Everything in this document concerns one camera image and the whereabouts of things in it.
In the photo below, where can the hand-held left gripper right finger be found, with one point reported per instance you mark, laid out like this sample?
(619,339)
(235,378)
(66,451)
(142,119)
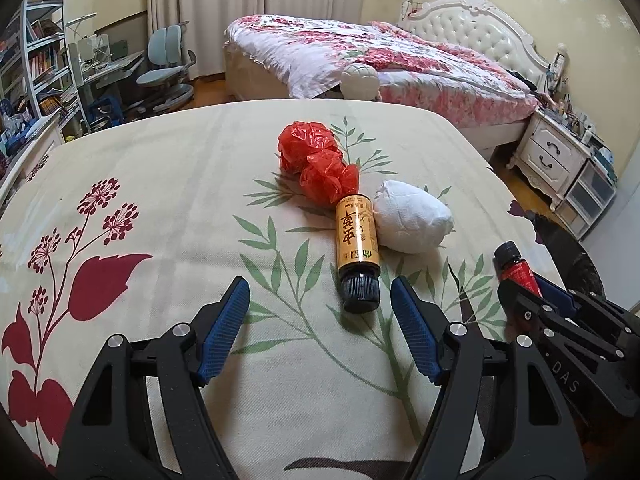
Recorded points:
(412,330)

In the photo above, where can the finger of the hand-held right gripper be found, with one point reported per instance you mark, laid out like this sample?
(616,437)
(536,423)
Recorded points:
(530,317)
(557,294)

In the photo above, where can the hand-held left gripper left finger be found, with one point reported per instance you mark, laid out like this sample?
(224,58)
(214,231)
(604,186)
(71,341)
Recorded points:
(225,330)

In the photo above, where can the trash bin with black bag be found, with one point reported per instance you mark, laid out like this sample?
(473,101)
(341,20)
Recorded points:
(585,270)

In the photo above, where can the small red bottle black cap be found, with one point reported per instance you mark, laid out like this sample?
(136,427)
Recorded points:
(520,272)

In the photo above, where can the brown bottle with yellow label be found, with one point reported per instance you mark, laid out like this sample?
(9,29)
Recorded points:
(355,230)

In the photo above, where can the plastic drawer unit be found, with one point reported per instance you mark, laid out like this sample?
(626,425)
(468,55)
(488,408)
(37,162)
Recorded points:
(587,197)

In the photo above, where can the white crumpled tissue ball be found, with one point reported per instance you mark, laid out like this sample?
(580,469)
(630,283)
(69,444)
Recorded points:
(410,215)

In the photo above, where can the white nightstand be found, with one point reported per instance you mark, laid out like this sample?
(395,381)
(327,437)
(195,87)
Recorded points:
(547,155)

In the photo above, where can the floral printed tablecloth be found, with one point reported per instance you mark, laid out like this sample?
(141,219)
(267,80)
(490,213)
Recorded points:
(150,185)

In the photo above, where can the cluster of small bottles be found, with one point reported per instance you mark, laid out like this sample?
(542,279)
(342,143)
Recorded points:
(575,115)

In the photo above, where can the red crumpled plastic bag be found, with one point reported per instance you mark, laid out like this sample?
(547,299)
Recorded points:
(310,150)

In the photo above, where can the dark cloth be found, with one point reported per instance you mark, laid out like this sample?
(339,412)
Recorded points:
(525,80)

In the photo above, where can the white shell-shaped chair back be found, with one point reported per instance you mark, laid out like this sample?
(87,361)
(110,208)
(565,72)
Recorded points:
(360,81)

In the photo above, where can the light blue desk chair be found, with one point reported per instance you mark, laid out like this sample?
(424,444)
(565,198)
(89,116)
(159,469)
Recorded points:
(167,67)

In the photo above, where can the white bed with tufted headboard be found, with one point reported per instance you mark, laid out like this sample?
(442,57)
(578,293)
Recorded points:
(480,35)

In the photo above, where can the grey study desk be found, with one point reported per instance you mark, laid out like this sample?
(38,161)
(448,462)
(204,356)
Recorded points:
(107,67)

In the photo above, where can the pink floral quilt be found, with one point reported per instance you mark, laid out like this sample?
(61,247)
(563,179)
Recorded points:
(325,45)

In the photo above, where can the white bookshelf with books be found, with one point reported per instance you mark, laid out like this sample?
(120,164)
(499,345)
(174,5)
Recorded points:
(40,60)

